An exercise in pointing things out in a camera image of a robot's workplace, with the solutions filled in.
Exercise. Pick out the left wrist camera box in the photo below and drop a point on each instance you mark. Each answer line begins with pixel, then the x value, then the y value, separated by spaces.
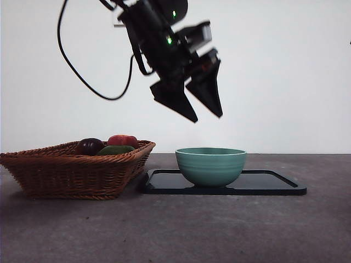
pixel 196 34

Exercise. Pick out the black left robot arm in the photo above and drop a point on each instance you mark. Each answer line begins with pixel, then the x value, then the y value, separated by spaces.
pixel 148 33

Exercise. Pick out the dark rectangular tray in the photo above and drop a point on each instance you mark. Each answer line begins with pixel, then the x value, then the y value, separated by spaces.
pixel 263 185

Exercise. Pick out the white wall socket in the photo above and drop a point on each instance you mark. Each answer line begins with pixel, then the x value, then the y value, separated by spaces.
pixel 117 25

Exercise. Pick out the teal ribbed bowl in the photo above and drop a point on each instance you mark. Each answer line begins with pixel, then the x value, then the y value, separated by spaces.
pixel 211 170

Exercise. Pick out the dark purple plum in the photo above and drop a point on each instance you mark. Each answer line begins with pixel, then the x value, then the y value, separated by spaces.
pixel 89 146

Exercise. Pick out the green avocado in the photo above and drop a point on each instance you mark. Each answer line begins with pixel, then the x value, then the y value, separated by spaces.
pixel 115 150

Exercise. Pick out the brown wicker basket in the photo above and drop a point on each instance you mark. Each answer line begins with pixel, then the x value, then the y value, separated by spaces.
pixel 71 175

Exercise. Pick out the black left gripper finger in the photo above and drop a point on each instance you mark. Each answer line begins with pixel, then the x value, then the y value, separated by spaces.
pixel 208 90
pixel 175 100

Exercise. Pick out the red apple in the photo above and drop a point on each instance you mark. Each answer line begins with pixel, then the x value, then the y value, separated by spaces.
pixel 123 141

